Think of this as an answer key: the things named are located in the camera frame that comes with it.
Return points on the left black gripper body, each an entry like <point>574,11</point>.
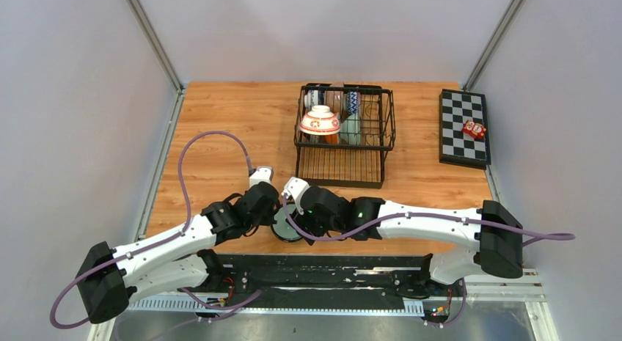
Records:
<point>268,220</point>

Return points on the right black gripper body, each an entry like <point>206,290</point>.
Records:
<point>312,225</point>

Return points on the black celadon bowl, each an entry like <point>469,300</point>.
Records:
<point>281,228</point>

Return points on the white orange bowl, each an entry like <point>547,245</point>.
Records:
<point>332,138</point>

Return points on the black cream patterned bowl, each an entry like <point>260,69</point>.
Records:
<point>312,139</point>

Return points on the black wire dish rack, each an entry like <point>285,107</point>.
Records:
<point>358,166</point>

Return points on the pale green bowl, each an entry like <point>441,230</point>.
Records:
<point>350,130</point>

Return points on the red floral small bowl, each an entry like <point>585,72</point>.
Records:
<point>320,121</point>

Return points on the brown cream glazed bowl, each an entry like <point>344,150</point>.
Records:
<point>333,97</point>

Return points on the blue floral bowl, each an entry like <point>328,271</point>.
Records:
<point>313,97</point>

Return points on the red patterned bowl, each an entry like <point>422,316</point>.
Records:
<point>352,102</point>

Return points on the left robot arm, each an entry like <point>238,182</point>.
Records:
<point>176,258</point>

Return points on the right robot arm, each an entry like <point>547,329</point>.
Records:
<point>486,239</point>

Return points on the black white checkerboard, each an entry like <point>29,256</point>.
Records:
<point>455,147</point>

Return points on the small red toy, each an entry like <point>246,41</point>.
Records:
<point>474,129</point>

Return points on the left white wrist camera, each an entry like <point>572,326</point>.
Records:
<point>261,174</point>

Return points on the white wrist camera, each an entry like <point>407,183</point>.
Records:
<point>294,189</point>
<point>261,174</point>

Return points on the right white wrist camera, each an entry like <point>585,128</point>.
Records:
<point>294,189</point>

